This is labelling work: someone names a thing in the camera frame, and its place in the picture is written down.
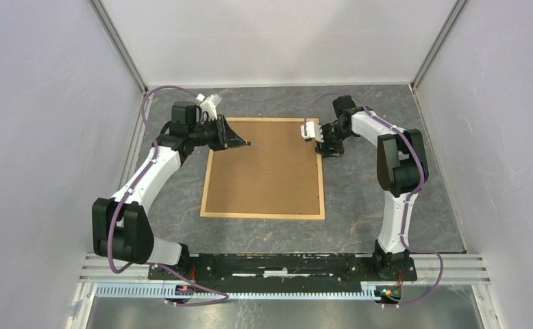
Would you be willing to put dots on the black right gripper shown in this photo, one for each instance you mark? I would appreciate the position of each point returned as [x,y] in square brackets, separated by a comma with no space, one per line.
[323,149]

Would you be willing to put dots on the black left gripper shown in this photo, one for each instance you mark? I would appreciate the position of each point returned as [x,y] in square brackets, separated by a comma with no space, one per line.
[226,137]

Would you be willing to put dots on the wooden picture frame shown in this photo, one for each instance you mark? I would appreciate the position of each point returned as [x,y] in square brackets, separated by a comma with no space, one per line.
[282,179]

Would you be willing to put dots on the yellow handled screwdriver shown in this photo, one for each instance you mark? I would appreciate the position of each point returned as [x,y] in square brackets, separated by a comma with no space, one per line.
[252,144]

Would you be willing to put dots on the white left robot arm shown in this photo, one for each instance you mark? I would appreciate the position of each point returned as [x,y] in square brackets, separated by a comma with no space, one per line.
[120,225]

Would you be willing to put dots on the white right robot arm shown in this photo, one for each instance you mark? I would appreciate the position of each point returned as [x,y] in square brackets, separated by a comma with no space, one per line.
[401,169]

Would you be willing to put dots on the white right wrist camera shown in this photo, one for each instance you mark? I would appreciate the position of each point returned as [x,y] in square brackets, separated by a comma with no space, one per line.
[311,131]

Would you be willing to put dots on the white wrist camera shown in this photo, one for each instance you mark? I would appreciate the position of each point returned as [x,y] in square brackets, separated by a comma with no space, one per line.
[311,131]
[209,104]

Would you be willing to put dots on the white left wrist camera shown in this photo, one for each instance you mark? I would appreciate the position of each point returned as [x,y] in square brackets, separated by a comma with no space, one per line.
[209,104]

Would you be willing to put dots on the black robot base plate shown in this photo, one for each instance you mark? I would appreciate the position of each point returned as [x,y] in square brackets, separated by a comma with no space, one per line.
[289,285]

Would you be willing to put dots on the aluminium rail profile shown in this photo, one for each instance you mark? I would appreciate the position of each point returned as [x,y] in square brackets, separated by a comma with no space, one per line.
[420,269]

